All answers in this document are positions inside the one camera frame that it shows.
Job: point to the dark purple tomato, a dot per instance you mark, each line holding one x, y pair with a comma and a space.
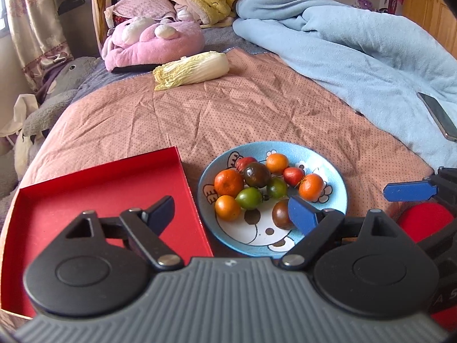
281, 214
256, 174

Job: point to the napa cabbage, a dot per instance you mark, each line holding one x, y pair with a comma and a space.
196, 68

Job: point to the pink plush toy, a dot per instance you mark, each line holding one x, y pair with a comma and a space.
157, 46

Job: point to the grey bed sheet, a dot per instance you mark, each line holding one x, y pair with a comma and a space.
221, 37

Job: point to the floral curtain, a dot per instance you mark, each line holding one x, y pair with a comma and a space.
35, 25

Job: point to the small red fruit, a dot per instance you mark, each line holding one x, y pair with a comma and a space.
244, 162
293, 176

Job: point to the large orange tomato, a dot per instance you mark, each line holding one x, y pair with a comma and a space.
229, 182

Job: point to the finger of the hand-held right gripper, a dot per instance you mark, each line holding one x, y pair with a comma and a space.
444, 239
407, 192

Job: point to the grey plush toy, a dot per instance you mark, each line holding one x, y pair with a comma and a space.
76, 69

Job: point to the pink fluffy blanket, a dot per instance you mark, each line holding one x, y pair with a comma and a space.
142, 7

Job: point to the green tomato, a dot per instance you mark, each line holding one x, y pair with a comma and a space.
249, 198
277, 188

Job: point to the smartphone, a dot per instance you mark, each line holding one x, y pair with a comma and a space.
437, 114

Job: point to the pink dotted bedspread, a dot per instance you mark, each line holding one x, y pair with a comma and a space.
214, 114

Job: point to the white tote bag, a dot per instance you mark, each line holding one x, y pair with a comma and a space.
21, 110

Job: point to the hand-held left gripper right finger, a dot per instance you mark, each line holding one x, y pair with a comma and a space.
303, 216

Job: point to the light blue blanket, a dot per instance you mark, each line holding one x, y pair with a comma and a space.
357, 53

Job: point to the yellow plush blanket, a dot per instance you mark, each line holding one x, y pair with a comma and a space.
203, 0

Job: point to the wooden wardrobe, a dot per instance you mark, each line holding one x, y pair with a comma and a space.
428, 7

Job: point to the red cardboard tray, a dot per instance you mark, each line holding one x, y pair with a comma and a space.
71, 200

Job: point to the black wall shelf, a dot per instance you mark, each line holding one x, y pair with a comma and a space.
73, 3

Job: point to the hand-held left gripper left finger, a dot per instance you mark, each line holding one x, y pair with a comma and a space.
160, 214

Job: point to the small orange tomato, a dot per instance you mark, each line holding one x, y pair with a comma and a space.
277, 163
227, 208

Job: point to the blue cartoon plate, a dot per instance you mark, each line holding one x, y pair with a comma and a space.
321, 160

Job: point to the brown wooden board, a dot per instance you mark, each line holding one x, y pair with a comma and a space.
101, 7

